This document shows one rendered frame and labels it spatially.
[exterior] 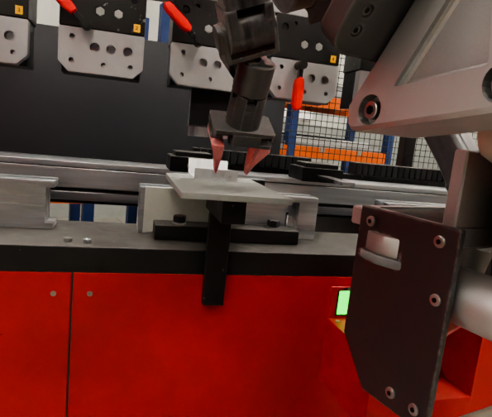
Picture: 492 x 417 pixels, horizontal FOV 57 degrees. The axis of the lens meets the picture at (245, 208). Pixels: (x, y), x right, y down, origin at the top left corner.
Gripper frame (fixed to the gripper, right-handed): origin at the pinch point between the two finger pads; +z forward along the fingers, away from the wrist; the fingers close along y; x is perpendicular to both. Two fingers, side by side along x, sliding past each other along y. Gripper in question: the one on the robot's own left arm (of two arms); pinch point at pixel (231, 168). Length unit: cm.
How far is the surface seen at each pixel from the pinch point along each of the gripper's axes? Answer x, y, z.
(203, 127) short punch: -18.4, 2.5, 2.8
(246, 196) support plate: 10.3, -0.4, -1.9
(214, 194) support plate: 10.3, 4.6, -1.9
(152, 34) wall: -450, -7, 138
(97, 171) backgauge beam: -32.7, 23.9, 26.6
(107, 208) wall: -345, 30, 304
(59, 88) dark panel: -66, 37, 22
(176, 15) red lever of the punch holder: -21.5, 10.5, -17.5
